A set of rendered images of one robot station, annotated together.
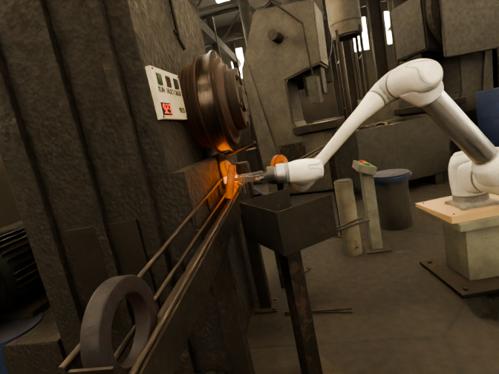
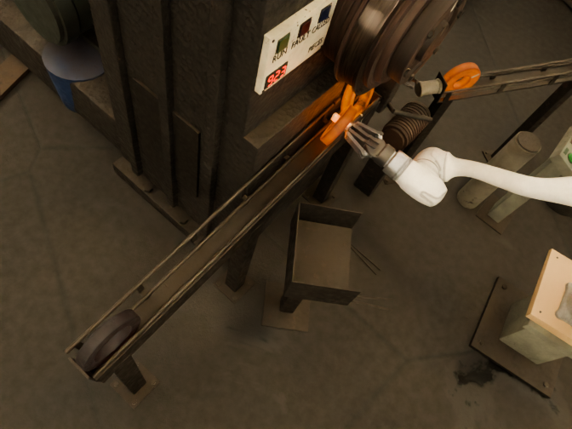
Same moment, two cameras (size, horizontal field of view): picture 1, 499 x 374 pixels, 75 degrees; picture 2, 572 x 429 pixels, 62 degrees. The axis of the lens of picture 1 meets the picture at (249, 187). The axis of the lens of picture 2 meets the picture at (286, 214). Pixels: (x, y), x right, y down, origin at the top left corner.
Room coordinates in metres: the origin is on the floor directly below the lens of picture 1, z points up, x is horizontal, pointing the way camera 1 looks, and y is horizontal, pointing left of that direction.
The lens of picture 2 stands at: (0.40, -0.07, 1.97)
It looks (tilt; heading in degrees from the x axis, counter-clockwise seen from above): 61 degrees down; 11
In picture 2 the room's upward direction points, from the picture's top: 22 degrees clockwise
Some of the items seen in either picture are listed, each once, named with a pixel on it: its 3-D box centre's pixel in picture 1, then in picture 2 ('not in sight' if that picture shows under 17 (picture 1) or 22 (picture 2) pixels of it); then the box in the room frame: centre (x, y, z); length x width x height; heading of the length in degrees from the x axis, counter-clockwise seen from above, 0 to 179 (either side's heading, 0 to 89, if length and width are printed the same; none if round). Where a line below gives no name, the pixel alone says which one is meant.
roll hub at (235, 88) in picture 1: (239, 99); (427, 37); (1.57, -0.03, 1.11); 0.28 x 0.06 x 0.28; 170
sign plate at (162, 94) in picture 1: (168, 96); (297, 42); (1.28, 0.23, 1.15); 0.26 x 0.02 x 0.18; 170
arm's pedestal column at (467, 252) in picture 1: (474, 245); (542, 326); (1.57, -1.09, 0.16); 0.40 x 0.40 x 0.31; 87
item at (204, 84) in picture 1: (219, 103); (399, 18); (1.59, 0.06, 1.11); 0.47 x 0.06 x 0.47; 170
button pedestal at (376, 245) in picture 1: (370, 205); (533, 184); (2.13, -0.78, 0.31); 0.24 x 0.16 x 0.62; 170
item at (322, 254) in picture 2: (300, 295); (303, 283); (1.07, -0.10, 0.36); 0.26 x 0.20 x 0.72; 25
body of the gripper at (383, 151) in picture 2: (265, 175); (378, 151); (1.45, -0.08, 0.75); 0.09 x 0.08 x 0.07; 83
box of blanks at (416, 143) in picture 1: (385, 153); not in sight; (3.77, -1.64, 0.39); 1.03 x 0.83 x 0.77; 95
